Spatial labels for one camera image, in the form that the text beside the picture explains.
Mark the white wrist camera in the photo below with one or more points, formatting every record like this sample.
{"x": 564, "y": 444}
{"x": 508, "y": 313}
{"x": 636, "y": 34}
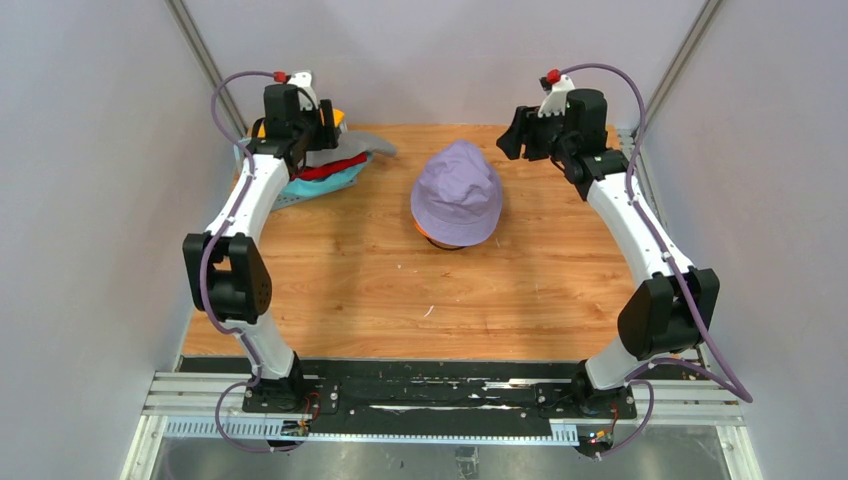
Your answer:
{"x": 555, "y": 102}
{"x": 303, "y": 81}

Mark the red bucket hat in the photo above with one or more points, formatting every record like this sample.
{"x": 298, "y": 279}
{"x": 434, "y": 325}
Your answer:
{"x": 350, "y": 167}

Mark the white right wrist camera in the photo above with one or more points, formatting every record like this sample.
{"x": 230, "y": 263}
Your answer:
{"x": 555, "y": 102}

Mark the lavender bucket hat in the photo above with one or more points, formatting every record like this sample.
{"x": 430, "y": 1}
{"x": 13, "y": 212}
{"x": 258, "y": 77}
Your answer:
{"x": 458, "y": 196}

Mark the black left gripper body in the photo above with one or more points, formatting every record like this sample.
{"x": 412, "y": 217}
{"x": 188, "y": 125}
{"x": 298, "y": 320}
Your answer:
{"x": 321, "y": 137}

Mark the black wire hat stand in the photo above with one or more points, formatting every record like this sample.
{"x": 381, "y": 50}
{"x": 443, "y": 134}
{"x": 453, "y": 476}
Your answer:
{"x": 442, "y": 246}

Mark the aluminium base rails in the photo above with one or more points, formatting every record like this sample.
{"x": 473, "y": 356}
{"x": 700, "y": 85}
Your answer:
{"x": 704, "y": 441}

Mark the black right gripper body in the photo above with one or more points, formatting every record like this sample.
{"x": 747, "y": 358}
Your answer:
{"x": 543, "y": 134}

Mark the teal plastic basket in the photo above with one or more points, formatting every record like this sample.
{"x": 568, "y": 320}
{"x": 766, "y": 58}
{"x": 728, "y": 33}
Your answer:
{"x": 311, "y": 189}

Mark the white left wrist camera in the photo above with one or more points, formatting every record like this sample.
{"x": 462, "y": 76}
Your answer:
{"x": 303, "y": 81}

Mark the orange bucket hat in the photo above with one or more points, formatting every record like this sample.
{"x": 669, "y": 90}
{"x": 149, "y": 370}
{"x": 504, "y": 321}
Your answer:
{"x": 421, "y": 230}

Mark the yellow bucket hat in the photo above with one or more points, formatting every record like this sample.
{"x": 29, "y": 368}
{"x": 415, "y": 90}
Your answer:
{"x": 257, "y": 130}

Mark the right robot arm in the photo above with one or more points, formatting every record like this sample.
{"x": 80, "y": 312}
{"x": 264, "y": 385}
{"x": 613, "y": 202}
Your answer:
{"x": 673, "y": 302}

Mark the left aluminium corner rail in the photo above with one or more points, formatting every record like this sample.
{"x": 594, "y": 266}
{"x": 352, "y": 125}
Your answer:
{"x": 194, "y": 39}

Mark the grey bucket hat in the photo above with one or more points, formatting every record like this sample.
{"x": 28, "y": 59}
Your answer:
{"x": 351, "y": 144}

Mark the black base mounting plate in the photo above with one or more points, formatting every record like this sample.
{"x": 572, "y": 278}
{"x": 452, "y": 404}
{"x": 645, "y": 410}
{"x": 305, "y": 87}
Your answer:
{"x": 418, "y": 401}

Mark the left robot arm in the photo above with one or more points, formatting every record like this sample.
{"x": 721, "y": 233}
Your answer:
{"x": 228, "y": 279}

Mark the aluminium corner frame rail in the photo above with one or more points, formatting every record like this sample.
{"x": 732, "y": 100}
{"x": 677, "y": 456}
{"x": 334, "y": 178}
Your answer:
{"x": 683, "y": 53}

